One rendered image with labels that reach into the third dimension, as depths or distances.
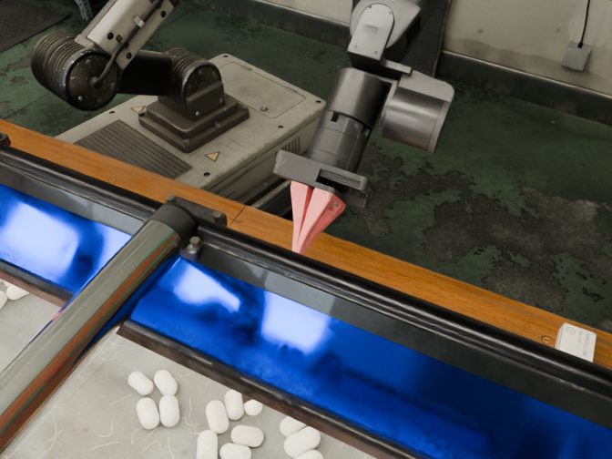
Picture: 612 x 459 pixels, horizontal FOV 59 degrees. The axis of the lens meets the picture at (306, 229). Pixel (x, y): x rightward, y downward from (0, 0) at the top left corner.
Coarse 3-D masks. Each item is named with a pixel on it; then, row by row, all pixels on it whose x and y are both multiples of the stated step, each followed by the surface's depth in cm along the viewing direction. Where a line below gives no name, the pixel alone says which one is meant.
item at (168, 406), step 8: (160, 400) 58; (168, 400) 57; (176, 400) 58; (160, 408) 57; (168, 408) 57; (176, 408) 57; (160, 416) 57; (168, 416) 56; (176, 416) 57; (168, 424) 56
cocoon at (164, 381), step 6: (162, 372) 60; (168, 372) 60; (156, 378) 59; (162, 378) 59; (168, 378) 59; (156, 384) 60; (162, 384) 59; (168, 384) 59; (174, 384) 59; (162, 390) 59; (168, 390) 58; (174, 390) 59
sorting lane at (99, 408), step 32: (0, 288) 70; (0, 320) 67; (32, 320) 67; (0, 352) 64; (128, 352) 64; (96, 384) 61; (128, 384) 61; (192, 384) 61; (64, 416) 58; (96, 416) 58; (128, 416) 58; (192, 416) 58; (256, 416) 58; (32, 448) 56; (64, 448) 56; (96, 448) 56; (128, 448) 56; (160, 448) 56; (192, 448) 56; (256, 448) 56; (320, 448) 56; (352, 448) 56
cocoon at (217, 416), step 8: (216, 400) 58; (208, 408) 57; (216, 408) 57; (224, 408) 57; (208, 416) 57; (216, 416) 56; (224, 416) 56; (216, 424) 56; (224, 424) 56; (216, 432) 56
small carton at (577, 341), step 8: (560, 328) 62; (568, 328) 61; (576, 328) 61; (560, 336) 60; (568, 336) 60; (576, 336) 60; (584, 336) 60; (592, 336) 60; (560, 344) 59; (568, 344) 59; (576, 344) 59; (584, 344) 59; (592, 344) 59; (568, 352) 58; (576, 352) 58; (584, 352) 58; (592, 352) 58; (592, 360) 58
